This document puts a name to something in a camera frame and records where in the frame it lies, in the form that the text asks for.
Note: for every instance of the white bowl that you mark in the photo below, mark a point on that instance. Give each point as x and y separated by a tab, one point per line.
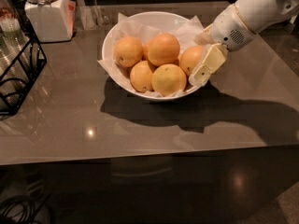
152	54

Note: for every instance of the hidden orange behind centre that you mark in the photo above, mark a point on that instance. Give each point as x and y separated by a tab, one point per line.
146	51

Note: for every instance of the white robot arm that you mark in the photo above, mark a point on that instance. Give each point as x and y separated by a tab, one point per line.
260	14

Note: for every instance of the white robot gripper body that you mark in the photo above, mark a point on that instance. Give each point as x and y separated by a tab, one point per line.
230	29

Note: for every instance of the clear acrylic stand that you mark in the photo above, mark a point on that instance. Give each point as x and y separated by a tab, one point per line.
92	16

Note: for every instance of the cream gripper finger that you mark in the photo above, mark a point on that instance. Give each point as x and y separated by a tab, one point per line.
212	58
204	37

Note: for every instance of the white ceramic jar with lid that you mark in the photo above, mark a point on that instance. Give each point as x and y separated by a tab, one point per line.
52	20

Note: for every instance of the white paper liner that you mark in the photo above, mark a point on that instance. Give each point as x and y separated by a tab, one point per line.
145	26

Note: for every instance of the black wire rack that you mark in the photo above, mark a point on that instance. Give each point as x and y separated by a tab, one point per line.
34	53

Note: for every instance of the stacked clear cups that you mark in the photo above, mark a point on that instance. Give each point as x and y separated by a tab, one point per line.
13	62

